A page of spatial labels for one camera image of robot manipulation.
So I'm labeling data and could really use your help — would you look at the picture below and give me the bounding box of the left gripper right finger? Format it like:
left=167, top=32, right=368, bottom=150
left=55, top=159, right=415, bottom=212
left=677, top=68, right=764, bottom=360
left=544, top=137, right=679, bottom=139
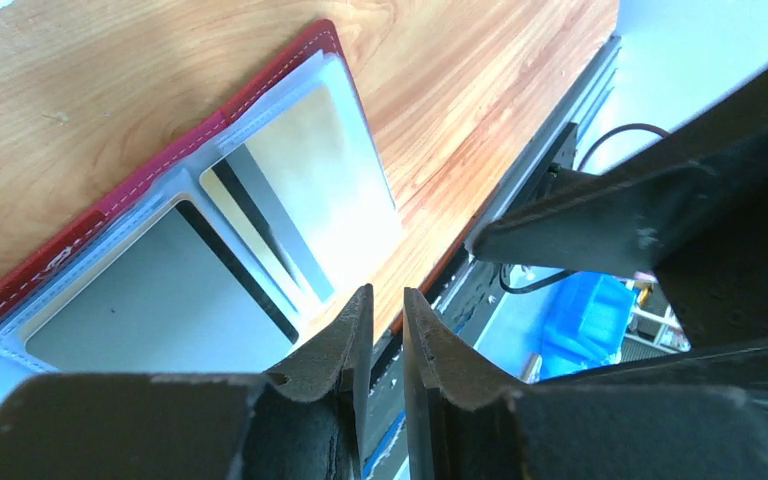
left=404, top=288, right=768, bottom=479

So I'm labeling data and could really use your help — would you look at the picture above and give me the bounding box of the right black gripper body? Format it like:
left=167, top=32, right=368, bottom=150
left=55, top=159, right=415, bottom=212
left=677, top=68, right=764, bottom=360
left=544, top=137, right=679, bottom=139
left=655, top=183, right=768, bottom=348

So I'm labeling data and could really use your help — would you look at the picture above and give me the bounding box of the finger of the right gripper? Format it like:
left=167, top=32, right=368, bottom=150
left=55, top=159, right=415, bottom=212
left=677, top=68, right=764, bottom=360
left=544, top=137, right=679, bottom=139
left=473, top=68, right=768, bottom=275
left=542, top=337, right=768, bottom=413

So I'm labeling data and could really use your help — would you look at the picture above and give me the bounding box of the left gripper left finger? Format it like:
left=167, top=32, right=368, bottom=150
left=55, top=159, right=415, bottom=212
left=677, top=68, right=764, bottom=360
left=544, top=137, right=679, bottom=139
left=0, top=285, right=374, bottom=479

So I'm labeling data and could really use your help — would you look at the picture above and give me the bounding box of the red leather card holder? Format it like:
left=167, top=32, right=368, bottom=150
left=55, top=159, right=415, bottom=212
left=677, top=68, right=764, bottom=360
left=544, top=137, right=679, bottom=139
left=0, top=19, right=401, bottom=404

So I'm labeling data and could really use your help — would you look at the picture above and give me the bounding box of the gold card in holder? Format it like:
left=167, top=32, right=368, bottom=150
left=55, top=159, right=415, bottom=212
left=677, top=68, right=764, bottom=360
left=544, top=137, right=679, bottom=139
left=199, top=82, right=401, bottom=313

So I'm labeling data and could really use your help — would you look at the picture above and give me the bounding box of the blue plastic bin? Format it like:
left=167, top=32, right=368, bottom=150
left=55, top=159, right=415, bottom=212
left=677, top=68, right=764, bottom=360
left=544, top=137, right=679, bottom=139
left=539, top=272, right=635, bottom=380

